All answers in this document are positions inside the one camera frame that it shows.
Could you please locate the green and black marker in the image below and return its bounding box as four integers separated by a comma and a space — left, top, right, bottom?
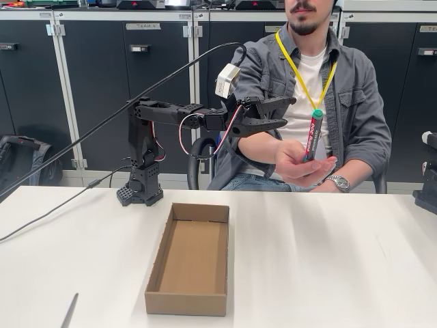
302, 109, 324, 163

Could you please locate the person's left forearm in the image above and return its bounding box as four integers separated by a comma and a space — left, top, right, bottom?
324, 157, 375, 193

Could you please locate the person's right hand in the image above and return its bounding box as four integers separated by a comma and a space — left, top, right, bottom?
274, 138, 339, 188

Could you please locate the black office chair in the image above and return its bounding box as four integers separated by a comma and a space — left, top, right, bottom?
186, 138, 389, 195

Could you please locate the man in grey overshirt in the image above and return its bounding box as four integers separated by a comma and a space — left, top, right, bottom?
206, 0, 393, 193

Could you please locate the black device with red logo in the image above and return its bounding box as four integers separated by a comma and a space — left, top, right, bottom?
116, 0, 167, 10
234, 0, 287, 10

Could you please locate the silver wristwatch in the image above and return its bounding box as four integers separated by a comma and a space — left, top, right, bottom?
325, 174, 352, 193

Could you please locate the open brown cardboard box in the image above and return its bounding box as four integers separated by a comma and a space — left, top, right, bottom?
144, 202, 230, 317

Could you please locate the black robot device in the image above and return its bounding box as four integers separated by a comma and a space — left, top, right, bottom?
412, 131, 437, 216

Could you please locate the green crate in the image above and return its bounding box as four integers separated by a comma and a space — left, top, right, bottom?
25, 0, 80, 9

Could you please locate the black backpack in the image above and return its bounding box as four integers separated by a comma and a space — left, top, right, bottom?
0, 135, 64, 197

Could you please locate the thin grey rod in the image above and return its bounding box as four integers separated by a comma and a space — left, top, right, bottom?
60, 292, 79, 328

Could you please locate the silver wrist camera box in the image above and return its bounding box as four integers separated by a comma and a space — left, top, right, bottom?
214, 64, 241, 100

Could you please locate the yellow lanyard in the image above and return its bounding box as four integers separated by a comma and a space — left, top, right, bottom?
275, 32, 338, 112

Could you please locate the black camera cable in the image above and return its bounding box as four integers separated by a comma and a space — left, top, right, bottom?
0, 42, 248, 203

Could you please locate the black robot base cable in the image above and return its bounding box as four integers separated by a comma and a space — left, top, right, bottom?
0, 165, 132, 242

